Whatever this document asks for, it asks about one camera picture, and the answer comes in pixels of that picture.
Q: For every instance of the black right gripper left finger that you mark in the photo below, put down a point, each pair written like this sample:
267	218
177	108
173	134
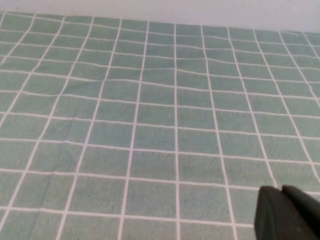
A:
272	217

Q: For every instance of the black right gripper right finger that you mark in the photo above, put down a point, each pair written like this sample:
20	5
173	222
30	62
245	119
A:
303	200

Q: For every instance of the green white-checked tablecloth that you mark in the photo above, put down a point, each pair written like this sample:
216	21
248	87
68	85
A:
155	125

